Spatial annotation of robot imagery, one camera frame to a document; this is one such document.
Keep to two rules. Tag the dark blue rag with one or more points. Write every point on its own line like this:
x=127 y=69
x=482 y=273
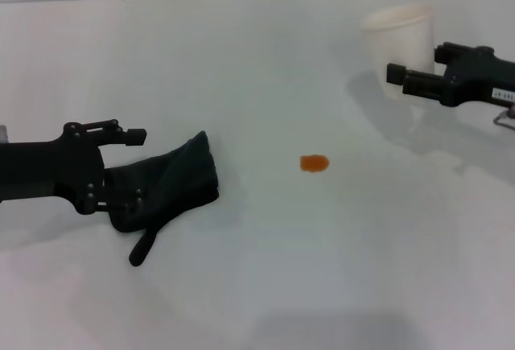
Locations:
x=177 y=181

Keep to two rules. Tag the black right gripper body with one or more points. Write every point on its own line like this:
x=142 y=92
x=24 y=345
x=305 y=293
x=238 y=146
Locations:
x=479 y=80

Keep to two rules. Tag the orange liquid stain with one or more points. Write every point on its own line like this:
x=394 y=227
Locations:
x=314 y=163

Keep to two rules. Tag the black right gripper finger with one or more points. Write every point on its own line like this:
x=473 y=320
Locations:
x=446 y=54
x=422 y=82

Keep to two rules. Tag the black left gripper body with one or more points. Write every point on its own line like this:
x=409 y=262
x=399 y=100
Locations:
x=44 y=169

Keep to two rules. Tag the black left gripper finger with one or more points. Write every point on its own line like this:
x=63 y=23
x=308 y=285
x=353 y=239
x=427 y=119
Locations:
x=137 y=137
x=120 y=195

